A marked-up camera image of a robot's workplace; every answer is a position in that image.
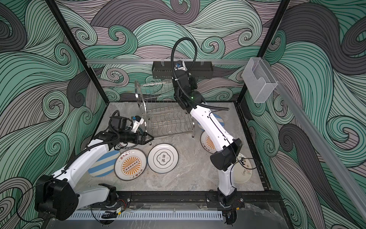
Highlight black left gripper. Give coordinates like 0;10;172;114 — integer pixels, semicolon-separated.
119;131;154;146

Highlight blue cream striped plate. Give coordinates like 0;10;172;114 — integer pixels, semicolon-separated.
88;150;120;177

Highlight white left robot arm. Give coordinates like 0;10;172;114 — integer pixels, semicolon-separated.
34;131;154;220

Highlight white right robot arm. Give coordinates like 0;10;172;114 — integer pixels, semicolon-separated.
172;70;243;208

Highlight steel two-tier dish rack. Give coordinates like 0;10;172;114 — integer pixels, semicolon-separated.
134;80;195;138

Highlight white plate teal red rim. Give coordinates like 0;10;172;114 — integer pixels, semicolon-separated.
118;127;148;149

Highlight blue white striped plate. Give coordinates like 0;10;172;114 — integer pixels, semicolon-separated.
196;113;225;131

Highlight sunburst plate red green rim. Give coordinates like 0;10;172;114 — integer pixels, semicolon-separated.
200;131;217;154

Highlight cream plate small drawings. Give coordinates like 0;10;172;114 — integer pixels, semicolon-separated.
230;153;253;185

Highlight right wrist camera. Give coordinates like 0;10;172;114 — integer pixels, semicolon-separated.
173;60;187;71

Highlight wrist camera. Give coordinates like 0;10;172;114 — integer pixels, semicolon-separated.
130;115;145;134
173;60;187;71

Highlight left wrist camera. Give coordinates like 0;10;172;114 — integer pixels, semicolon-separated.
130;115;145;134

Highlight black wall-mounted tray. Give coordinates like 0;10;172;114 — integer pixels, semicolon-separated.
152;61;214;80

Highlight clear acrylic wall holder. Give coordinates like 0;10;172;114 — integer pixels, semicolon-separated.
242;57;278;104

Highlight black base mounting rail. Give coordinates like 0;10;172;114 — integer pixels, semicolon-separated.
54;190;284;210

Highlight white slotted cable duct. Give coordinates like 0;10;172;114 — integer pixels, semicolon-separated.
68;210;224;221

